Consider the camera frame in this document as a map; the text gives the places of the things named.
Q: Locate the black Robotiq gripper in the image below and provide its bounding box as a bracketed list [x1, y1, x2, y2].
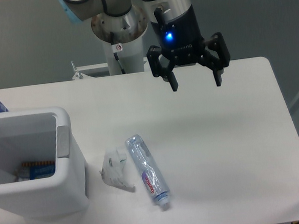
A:
[146, 6, 230, 92]

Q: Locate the clear crushed plastic bottle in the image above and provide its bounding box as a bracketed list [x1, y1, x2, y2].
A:
[125, 135, 170, 210]

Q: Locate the white plastic wrapper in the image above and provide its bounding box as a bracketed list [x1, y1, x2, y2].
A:
[99, 146, 136, 193]

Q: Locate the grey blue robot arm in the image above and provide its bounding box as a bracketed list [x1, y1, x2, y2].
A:
[58, 0, 230, 91]

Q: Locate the white trash can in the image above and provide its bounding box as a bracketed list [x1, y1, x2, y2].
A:
[0, 107, 89, 218]

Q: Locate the blue snack packet in bin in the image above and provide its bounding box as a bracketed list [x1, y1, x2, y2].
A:
[15, 161, 56, 182]

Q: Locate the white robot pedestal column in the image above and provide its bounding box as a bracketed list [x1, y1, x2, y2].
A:
[91, 5, 148, 76]

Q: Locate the black cable on pedestal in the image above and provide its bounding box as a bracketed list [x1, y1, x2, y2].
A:
[109, 30, 127, 76]

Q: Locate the white pedestal base bracket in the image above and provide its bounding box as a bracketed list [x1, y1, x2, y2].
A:
[70, 55, 150, 81]

